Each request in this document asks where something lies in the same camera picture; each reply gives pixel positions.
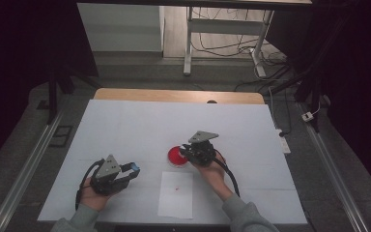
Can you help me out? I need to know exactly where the person's right hand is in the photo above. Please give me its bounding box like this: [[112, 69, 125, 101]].
[[191, 151, 229, 191]]

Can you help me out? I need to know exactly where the person's left hand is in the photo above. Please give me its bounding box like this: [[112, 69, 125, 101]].
[[79, 185, 116, 213]]

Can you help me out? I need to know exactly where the white paper sheet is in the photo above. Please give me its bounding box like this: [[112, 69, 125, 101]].
[[157, 171, 194, 220]]

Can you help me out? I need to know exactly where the white cabinet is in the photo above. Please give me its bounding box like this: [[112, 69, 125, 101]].
[[76, 3, 166, 53]]

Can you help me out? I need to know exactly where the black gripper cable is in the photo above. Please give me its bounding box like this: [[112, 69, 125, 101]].
[[74, 158, 105, 211], [214, 149, 242, 198]]

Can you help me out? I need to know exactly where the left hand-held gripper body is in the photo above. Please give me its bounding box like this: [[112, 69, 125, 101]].
[[90, 154, 132, 196]]

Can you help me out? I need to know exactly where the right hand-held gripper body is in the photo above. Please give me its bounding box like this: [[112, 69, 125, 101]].
[[186, 130, 220, 168]]

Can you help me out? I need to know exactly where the tangle of black floor cables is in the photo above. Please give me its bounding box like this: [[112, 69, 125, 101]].
[[191, 8, 293, 136]]

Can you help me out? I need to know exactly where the white power strip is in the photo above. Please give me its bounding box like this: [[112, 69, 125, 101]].
[[274, 129, 292, 155]]

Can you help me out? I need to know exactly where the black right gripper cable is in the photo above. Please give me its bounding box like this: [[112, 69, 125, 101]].
[[214, 149, 242, 198]]

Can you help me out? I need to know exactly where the black metal stand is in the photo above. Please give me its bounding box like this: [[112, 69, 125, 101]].
[[46, 62, 100, 125], [270, 64, 328, 133]]

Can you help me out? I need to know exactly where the small white adapter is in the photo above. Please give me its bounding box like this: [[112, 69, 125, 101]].
[[301, 110, 315, 123]]

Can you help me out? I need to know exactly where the white desk frame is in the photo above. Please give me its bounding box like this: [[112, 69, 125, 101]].
[[183, 6, 275, 79]]

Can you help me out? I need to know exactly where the wooden table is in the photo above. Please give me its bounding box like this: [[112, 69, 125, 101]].
[[93, 87, 266, 105]]

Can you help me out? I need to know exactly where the round red ink pad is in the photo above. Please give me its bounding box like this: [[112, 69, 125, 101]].
[[167, 145, 189, 168]]

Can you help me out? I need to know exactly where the white table cover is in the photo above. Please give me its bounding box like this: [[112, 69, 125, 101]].
[[38, 99, 307, 225]]

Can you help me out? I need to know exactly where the aluminium floor rail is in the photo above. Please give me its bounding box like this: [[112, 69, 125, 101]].
[[0, 109, 66, 232], [298, 102, 370, 232]]

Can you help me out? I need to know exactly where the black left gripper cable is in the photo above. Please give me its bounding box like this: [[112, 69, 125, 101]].
[[74, 158, 105, 211]]

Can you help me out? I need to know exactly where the dark curtain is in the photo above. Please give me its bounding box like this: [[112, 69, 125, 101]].
[[0, 0, 100, 175], [265, 0, 371, 201]]

